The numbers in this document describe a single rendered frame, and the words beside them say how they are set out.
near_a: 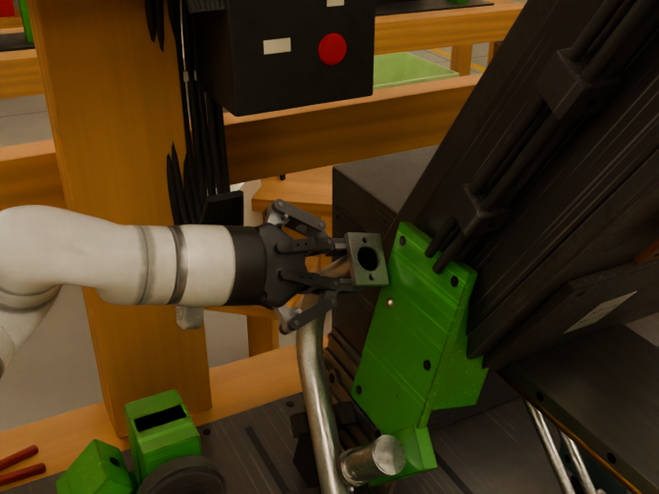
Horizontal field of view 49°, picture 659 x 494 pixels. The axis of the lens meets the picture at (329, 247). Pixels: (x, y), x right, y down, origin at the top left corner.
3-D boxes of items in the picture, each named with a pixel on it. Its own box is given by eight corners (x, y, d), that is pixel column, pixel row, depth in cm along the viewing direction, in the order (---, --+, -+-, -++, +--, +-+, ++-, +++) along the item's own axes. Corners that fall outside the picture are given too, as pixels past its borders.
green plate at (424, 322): (468, 452, 75) (536, 272, 68) (404, 463, 71) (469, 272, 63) (408, 388, 84) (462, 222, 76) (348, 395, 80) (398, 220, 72)
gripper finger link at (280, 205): (273, 205, 70) (322, 236, 72) (279, 191, 71) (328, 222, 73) (261, 215, 73) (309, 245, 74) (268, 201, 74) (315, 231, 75)
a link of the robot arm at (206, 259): (187, 244, 74) (127, 242, 71) (229, 205, 65) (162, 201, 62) (196, 331, 72) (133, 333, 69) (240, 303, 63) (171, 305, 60)
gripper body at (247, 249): (232, 300, 62) (327, 298, 67) (223, 208, 65) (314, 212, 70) (202, 320, 69) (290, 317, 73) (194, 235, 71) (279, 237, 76)
